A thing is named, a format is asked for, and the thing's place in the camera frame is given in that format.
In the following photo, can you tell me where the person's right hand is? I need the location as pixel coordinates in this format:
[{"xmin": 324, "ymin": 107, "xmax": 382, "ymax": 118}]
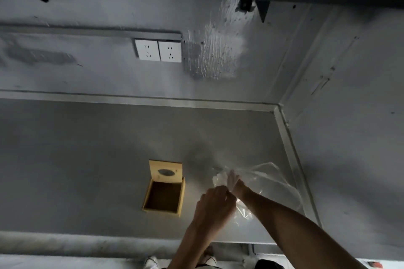
[{"xmin": 214, "ymin": 169, "xmax": 246, "ymax": 197}]

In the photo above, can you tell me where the person's left hand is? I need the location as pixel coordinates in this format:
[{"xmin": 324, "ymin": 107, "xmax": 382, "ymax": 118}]
[{"xmin": 192, "ymin": 185, "xmax": 238, "ymax": 235}]

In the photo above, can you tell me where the clear plastic bag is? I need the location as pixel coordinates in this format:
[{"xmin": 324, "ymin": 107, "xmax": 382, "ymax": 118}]
[{"xmin": 212, "ymin": 162, "xmax": 304, "ymax": 227}]

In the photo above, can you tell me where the person's left forearm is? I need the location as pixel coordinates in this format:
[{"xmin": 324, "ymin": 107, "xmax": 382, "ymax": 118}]
[{"xmin": 167, "ymin": 222, "xmax": 228, "ymax": 269}]

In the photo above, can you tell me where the person's right forearm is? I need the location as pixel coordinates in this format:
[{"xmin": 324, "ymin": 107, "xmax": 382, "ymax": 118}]
[{"xmin": 234, "ymin": 181, "xmax": 369, "ymax": 269}]

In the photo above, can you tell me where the yellow wooden box with lid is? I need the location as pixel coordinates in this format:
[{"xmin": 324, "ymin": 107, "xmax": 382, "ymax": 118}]
[{"xmin": 142, "ymin": 160, "xmax": 186, "ymax": 218}]

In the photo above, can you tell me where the black object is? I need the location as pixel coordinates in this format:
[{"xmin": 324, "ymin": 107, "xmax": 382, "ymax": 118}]
[{"xmin": 254, "ymin": 259, "xmax": 285, "ymax": 269}]

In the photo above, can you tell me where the white wall socket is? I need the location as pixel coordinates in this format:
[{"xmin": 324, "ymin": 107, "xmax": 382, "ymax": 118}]
[
  {"xmin": 158, "ymin": 41, "xmax": 183, "ymax": 63},
  {"xmin": 135, "ymin": 39, "xmax": 160, "ymax": 61}
]

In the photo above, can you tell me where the grey cable conduit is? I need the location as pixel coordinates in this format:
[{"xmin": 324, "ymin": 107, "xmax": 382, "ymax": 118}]
[{"xmin": 0, "ymin": 24, "xmax": 183, "ymax": 41}]

